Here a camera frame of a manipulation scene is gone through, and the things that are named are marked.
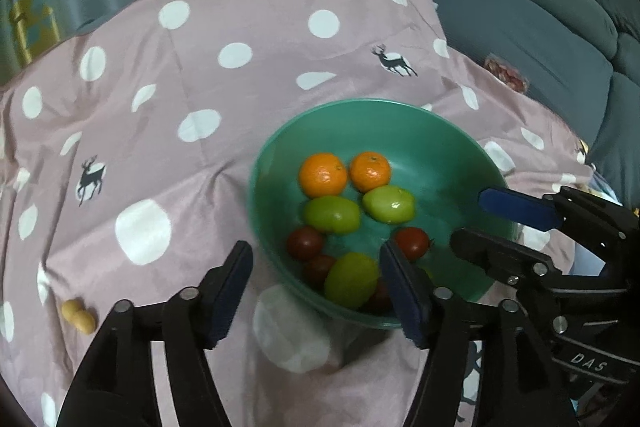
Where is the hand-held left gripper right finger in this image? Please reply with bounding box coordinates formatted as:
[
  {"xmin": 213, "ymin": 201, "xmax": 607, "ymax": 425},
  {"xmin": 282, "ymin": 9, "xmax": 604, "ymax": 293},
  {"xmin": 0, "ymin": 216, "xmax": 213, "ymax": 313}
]
[{"xmin": 379, "ymin": 239, "xmax": 573, "ymax": 427}]

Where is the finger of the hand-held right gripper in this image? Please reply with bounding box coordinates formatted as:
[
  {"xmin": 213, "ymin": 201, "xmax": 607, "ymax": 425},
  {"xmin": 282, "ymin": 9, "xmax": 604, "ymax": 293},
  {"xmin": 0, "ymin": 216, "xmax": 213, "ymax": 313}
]
[
  {"xmin": 477, "ymin": 187, "xmax": 640, "ymax": 264},
  {"xmin": 450, "ymin": 227, "xmax": 563, "ymax": 303}
]

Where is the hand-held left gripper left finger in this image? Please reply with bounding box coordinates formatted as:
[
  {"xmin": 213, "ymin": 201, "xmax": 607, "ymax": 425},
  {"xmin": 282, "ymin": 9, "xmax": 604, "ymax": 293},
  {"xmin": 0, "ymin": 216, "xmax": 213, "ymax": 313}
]
[{"xmin": 56, "ymin": 240, "xmax": 255, "ymax": 427}]

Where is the red tomato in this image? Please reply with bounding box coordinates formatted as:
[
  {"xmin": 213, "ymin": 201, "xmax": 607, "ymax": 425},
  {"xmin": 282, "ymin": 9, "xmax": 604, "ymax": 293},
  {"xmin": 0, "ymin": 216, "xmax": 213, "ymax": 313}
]
[
  {"xmin": 395, "ymin": 227, "xmax": 431, "ymax": 260},
  {"xmin": 362, "ymin": 279, "xmax": 393, "ymax": 314},
  {"xmin": 302, "ymin": 254, "xmax": 337, "ymax": 288},
  {"xmin": 286, "ymin": 227, "xmax": 325, "ymax": 262}
]

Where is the yellow-green tomato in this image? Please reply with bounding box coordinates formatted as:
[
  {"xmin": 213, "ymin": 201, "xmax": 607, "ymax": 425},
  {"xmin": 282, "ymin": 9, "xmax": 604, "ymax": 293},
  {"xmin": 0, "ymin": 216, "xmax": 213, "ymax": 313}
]
[{"xmin": 361, "ymin": 185, "xmax": 417, "ymax": 224}]

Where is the oval green tomato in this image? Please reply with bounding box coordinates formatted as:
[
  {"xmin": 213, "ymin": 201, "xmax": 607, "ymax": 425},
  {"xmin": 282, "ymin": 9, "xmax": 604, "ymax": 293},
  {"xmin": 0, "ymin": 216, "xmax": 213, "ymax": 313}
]
[{"xmin": 304, "ymin": 195, "xmax": 362, "ymax": 235}]

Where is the green plastic bowl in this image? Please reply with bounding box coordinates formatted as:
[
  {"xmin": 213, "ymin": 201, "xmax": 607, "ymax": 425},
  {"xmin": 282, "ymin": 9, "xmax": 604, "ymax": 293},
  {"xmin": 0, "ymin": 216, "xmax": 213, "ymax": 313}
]
[{"xmin": 248, "ymin": 99, "xmax": 521, "ymax": 330}]

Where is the orange mandarin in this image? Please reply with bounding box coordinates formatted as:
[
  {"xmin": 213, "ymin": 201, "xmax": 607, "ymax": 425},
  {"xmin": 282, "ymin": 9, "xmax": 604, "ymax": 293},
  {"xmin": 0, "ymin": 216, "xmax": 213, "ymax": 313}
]
[
  {"xmin": 298, "ymin": 152, "xmax": 348, "ymax": 198},
  {"xmin": 349, "ymin": 151, "xmax": 392, "ymax": 192}
]

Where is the red printed packet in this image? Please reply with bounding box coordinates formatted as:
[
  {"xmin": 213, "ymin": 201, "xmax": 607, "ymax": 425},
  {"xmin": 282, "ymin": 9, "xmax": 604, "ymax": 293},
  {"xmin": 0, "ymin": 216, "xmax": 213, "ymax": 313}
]
[{"xmin": 484, "ymin": 54, "xmax": 530, "ymax": 94}]

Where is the grey sofa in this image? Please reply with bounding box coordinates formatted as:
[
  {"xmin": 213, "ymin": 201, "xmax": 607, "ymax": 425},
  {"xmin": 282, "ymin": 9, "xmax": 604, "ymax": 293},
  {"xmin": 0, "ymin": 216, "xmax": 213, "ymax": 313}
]
[{"xmin": 431, "ymin": 0, "xmax": 640, "ymax": 208}]

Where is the pink polka dot blanket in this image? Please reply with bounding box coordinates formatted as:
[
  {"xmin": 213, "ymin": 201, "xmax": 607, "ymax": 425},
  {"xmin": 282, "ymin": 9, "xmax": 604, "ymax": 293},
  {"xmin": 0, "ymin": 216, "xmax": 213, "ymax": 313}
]
[{"xmin": 0, "ymin": 0, "xmax": 608, "ymax": 427}]

